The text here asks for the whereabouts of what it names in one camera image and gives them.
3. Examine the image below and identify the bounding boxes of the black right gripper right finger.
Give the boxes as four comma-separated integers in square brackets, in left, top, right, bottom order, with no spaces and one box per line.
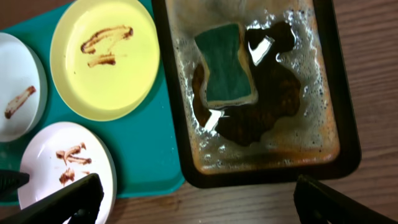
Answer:
[294,175,397,224]

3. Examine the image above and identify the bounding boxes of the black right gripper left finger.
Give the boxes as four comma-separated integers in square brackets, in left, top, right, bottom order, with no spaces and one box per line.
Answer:
[1,173,104,224]

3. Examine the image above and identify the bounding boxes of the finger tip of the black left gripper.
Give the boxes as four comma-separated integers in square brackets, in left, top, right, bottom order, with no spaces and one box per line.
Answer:
[0,170,30,199]

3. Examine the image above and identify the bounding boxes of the white plate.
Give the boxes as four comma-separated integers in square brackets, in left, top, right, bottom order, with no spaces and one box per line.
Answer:
[1,32,48,142]
[17,122,117,223]

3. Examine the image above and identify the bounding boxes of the yellow plate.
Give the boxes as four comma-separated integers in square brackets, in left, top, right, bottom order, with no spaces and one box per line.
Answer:
[50,0,160,121]

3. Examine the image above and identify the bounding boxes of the green yellow sponge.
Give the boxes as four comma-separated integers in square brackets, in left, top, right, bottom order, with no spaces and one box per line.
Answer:
[195,24,258,109]

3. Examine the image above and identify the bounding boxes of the black baking tray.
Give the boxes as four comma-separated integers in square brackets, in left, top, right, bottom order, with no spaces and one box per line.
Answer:
[151,0,361,189]

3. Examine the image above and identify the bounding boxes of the teal plastic tray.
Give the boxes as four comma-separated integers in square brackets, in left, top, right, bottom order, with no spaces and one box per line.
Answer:
[1,4,184,198]

